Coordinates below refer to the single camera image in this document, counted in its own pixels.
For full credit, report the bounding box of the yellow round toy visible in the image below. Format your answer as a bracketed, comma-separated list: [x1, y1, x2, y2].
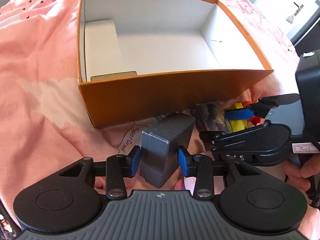
[227, 101, 253, 132]

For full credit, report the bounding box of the dark grey textured box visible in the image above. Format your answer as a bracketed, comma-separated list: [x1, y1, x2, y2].
[139, 113, 195, 189]

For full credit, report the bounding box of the illustrated warrior card box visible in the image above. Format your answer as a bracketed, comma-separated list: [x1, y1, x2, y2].
[190, 101, 233, 133]

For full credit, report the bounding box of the person's right hand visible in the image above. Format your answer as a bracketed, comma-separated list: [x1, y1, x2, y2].
[281, 154, 319, 194]

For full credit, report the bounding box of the pink heart-print duvet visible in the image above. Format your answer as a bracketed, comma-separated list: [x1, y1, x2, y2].
[1, 0, 299, 224]

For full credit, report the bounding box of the orange cardboard storage box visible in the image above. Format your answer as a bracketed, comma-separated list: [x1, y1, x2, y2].
[78, 0, 272, 128]

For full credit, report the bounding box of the black camera box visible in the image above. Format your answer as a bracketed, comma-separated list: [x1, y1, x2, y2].
[295, 49, 320, 142]

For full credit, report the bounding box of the white door with handle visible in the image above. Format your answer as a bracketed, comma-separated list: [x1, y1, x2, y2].
[254, 0, 319, 39]

